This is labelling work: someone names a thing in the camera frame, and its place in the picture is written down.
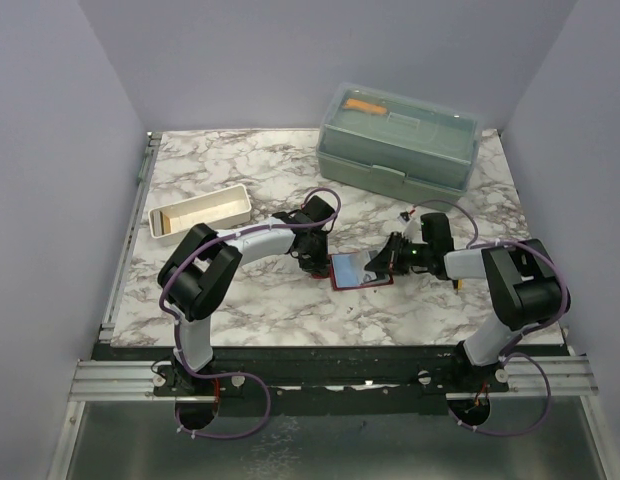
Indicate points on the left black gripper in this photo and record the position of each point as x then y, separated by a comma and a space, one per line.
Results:
318, 267

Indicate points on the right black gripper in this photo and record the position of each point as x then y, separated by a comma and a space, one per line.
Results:
389, 257

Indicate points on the black VIP credit card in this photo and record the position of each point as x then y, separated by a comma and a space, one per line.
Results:
380, 277

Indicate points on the red leather card holder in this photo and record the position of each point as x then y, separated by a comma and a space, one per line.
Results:
342, 275

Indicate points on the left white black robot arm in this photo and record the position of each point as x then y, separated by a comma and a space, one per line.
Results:
195, 279

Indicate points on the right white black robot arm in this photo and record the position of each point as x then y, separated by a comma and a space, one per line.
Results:
526, 292

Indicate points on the stack of cards in tray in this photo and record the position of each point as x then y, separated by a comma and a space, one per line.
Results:
164, 224

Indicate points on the green plastic toolbox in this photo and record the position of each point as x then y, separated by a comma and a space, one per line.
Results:
418, 152

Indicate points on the white rectangular plastic tray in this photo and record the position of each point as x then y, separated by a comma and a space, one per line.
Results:
222, 209

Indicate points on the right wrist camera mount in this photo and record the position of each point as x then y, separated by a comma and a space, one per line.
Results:
412, 225

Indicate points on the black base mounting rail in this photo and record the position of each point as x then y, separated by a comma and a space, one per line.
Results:
247, 381

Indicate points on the orange handled tool in toolbox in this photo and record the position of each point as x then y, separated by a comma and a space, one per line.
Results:
364, 107

